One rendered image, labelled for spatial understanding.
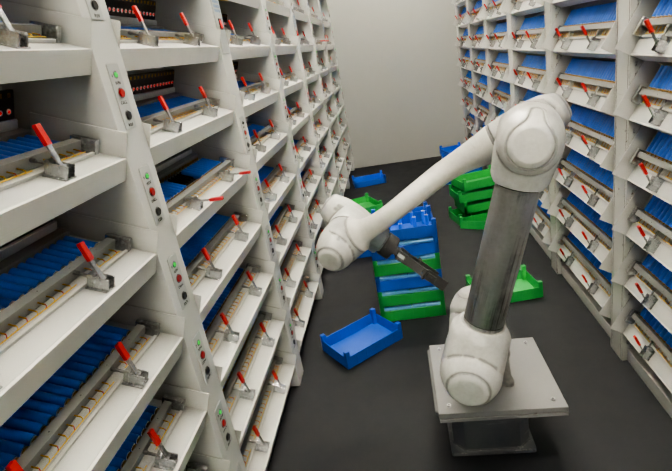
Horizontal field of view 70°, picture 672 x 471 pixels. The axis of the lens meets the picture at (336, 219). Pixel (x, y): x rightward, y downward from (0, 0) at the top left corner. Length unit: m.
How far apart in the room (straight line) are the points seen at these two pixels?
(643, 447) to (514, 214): 0.90
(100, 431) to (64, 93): 0.60
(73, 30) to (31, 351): 0.55
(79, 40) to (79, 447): 0.68
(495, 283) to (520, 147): 0.34
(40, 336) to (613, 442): 1.54
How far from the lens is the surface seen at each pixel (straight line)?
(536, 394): 1.55
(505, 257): 1.18
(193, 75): 1.68
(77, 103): 1.03
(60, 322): 0.85
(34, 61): 0.88
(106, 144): 1.02
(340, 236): 1.25
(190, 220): 1.21
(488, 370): 1.28
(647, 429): 1.84
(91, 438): 0.93
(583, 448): 1.75
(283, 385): 1.86
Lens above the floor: 1.22
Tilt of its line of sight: 19 degrees down
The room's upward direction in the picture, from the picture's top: 10 degrees counter-clockwise
